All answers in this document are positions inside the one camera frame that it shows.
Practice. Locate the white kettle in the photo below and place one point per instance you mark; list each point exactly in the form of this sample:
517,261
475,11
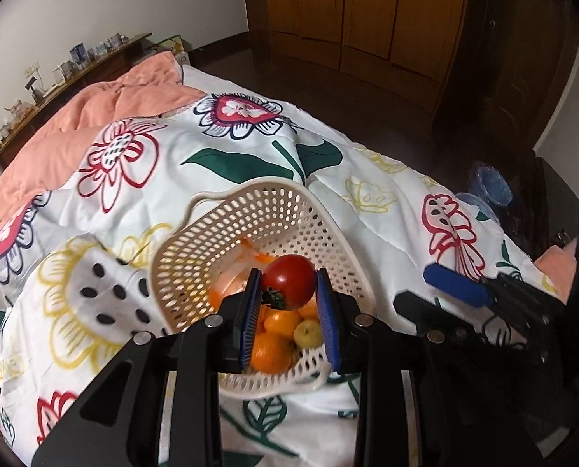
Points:
62,74

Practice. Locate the wall socket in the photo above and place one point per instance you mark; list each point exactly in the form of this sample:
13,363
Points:
32,67

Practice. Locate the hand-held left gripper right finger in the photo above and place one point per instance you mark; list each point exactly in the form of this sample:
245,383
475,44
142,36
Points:
326,321

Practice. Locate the pink cloth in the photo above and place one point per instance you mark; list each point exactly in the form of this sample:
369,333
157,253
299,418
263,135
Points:
556,259

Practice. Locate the wooden wardrobe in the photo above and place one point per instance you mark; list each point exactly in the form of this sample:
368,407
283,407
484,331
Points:
367,9

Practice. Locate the green-brown kiwi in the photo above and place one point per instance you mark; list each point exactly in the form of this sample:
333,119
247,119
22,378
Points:
308,334

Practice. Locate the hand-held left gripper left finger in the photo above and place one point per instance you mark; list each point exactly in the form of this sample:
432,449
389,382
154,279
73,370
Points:
250,321

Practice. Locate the cream perforated plastic basket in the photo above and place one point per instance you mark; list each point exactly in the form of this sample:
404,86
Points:
270,214

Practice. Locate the small bagged orange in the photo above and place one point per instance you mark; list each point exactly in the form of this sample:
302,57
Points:
217,293
308,310

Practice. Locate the cluster of small trinkets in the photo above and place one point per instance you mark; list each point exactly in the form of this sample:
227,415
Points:
12,119

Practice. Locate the clear plastic bag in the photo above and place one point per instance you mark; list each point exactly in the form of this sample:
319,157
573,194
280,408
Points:
236,262

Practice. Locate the wooden shelf cabinet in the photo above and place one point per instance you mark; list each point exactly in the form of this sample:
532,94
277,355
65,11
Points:
75,78

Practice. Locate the white floral blanket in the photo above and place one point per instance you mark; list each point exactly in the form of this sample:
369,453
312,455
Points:
367,204

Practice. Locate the small sign stand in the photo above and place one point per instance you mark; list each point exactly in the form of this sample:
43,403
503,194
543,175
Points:
33,86

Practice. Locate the row of small jars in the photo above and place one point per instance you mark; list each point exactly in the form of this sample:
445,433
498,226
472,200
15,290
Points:
107,44

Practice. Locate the red tomato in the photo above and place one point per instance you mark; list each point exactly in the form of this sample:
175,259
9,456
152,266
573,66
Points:
289,277

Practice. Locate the pink quilt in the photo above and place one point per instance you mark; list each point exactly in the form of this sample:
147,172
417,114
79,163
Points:
99,102

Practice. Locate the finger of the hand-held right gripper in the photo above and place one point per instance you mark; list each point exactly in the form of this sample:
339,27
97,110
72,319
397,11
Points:
457,284
430,311

